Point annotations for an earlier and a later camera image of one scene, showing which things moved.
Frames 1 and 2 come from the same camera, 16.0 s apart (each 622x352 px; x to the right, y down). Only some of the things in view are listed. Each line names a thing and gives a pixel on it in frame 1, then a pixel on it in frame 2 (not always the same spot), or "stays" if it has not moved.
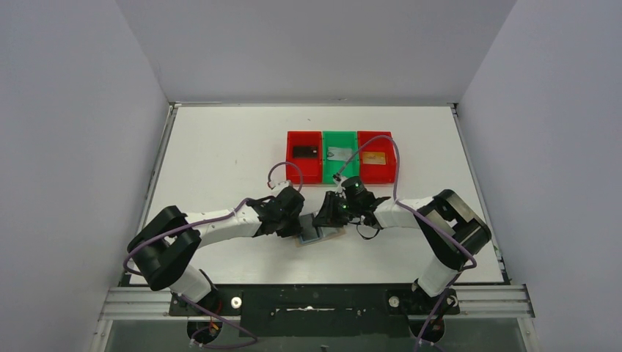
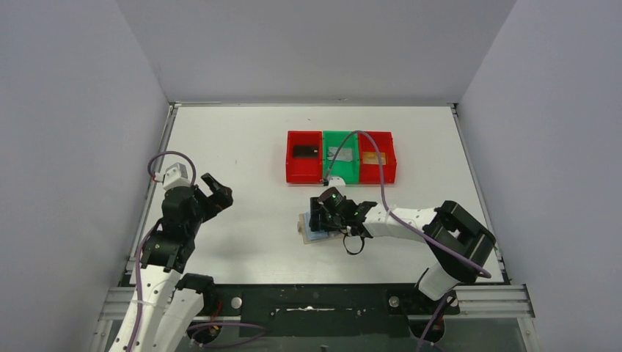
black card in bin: x=307 y=152 stays
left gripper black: x=290 y=223 to x=205 y=199
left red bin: x=304 y=149 stays
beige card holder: x=310 y=235 stays
